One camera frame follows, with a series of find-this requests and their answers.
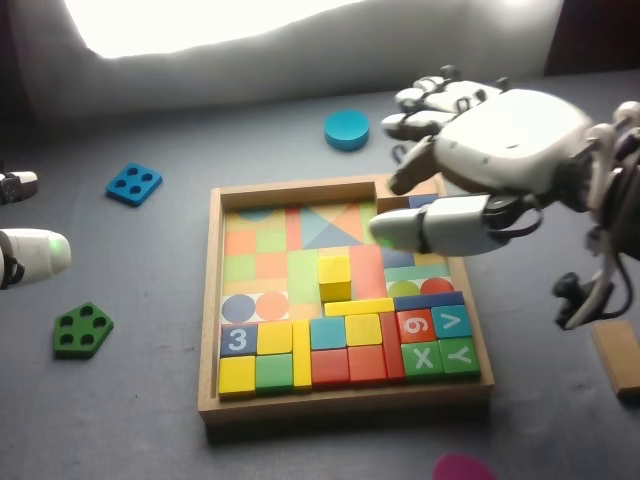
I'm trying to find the blue round disc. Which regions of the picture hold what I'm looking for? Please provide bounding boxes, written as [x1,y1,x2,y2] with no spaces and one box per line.
[323,109,371,152]

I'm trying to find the grey table cloth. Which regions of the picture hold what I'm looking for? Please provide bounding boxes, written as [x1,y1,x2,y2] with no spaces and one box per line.
[0,67,640,480]

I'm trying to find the yellow cube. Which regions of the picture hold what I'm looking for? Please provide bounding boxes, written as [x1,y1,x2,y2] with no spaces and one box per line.
[317,254,353,303]

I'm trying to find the magenta round disc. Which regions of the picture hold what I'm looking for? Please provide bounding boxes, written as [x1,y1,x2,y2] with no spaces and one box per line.
[432,452,500,480]

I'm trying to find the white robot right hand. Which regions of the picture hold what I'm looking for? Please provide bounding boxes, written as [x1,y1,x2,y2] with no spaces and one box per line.
[368,64,597,257]

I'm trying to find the white backdrop cloth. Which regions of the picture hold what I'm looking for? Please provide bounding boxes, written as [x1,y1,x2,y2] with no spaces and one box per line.
[0,0,566,119]

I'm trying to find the wooden arch block red semicircle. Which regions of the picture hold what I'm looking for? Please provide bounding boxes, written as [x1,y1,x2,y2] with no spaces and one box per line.
[374,174,447,216]

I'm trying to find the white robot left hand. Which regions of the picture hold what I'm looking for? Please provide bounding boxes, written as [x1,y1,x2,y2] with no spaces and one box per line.
[0,169,72,291]

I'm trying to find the blue square four-hole block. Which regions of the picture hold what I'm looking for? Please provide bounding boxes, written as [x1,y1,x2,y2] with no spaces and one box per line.
[104,162,164,208]

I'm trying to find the plain wooden plank block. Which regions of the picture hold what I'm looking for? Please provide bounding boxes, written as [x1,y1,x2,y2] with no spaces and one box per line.
[591,321,640,399]

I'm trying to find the wooden puzzle tray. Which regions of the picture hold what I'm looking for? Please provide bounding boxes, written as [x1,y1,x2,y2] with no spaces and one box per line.
[197,172,496,426]

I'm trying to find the green pentagon five-hole block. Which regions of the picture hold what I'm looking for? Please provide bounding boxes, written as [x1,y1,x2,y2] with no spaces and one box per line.
[53,301,115,359]

